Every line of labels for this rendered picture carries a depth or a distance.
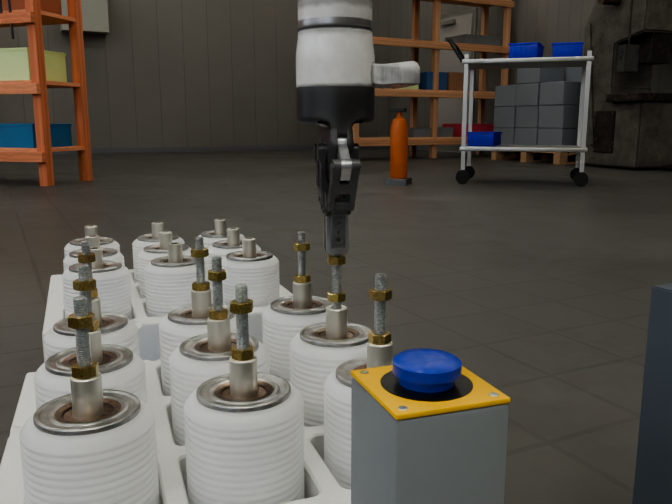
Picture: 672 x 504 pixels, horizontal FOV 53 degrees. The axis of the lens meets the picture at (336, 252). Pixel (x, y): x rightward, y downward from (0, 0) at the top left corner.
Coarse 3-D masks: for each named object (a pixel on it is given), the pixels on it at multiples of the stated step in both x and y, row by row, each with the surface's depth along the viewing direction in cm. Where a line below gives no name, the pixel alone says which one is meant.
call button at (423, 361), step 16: (416, 352) 40; (432, 352) 40; (448, 352) 40; (400, 368) 38; (416, 368) 38; (432, 368) 38; (448, 368) 38; (416, 384) 38; (432, 384) 38; (448, 384) 38
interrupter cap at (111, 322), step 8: (104, 312) 76; (64, 320) 73; (104, 320) 74; (112, 320) 74; (120, 320) 73; (56, 328) 70; (64, 328) 71; (104, 328) 71; (112, 328) 70; (120, 328) 71
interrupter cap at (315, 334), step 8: (304, 328) 70; (312, 328) 71; (320, 328) 71; (352, 328) 71; (360, 328) 71; (368, 328) 70; (304, 336) 67; (312, 336) 68; (320, 336) 69; (352, 336) 69; (360, 336) 68; (312, 344) 66; (320, 344) 66; (328, 344) 65; (336, 344) 65; (344, 344) 65; (352, 344) 66; (360, 344) 66
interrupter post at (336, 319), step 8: (328, 312) 68; (336, 312) 67; (344, 312) 68; (328, 320) 68; (336, 320) 68; (344, 320) 68; (328, 328) 68; (336, 328) 68; (344, 328) 68; (328, 336) 68; (336, 336) 68; (344, 336) 68
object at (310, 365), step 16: (304, 352) 66; (320, 352) 65; (336, 352) 65; (352, 352) 65; (304, 368) 66; (320, 368) 65; (304, 384) 66; (320, 384) 65; (304, 400) 67; (320, 400) 66; (304, 416) 67; (320, 416) 66
